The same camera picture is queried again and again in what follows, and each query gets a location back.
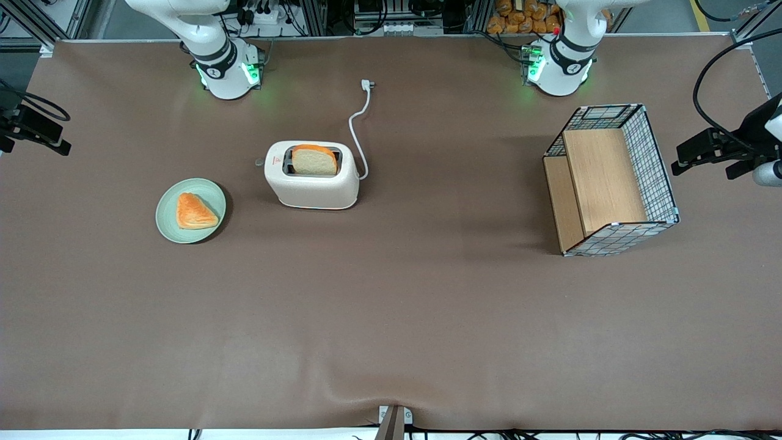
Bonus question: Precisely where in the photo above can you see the white power cord with plug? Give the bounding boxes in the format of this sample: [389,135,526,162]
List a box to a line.
[348,79,376,180]

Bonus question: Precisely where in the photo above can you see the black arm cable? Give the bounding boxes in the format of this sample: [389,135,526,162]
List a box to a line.
[693,27,782,153]
[0,79,71,122]

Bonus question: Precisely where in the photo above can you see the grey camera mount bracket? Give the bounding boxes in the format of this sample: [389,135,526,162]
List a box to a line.
[378,405,414,440]

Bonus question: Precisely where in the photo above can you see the brown table cover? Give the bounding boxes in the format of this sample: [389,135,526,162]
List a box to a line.
[0,34,782,431]

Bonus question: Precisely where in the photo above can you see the white two-slot toaster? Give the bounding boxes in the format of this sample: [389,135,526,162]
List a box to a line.
[255,141,360,210]

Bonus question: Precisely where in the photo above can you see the bread slice with orange crust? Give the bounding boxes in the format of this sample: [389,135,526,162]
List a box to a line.
[291,145,338,177]

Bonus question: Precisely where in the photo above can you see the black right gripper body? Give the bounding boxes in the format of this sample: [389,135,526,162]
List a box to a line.
[0,103,31,155]

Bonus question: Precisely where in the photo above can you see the orange triangular puff pastry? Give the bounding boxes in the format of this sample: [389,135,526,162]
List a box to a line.
[177,192,219,230]

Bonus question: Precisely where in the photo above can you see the bag of orange bread rolls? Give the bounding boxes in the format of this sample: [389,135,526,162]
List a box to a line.
[487,0,563,35]

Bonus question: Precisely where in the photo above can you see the white power strip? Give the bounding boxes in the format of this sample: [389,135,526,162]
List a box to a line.
[243,3,289,25]

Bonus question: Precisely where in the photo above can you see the wire basket with wooden shelf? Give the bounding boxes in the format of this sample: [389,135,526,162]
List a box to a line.
[543,103,680,257]

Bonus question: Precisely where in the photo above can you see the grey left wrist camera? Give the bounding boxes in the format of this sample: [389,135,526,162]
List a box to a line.
[753,160,782,187]

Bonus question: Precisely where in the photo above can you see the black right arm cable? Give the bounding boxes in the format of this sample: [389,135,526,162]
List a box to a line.
[0,79,71,122]

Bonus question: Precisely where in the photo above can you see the pale green round plate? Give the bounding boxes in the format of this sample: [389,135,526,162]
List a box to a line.
[155,178,227,244]

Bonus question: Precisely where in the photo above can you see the aluminium frame profile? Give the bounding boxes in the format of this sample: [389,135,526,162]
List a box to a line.
[0,0,92,51]
[730,0,782,46]

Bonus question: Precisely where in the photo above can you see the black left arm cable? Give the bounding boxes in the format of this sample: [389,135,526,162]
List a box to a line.
[693,27,782,153]

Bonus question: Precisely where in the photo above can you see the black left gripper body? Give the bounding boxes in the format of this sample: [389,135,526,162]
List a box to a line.
[718,125,764,180]

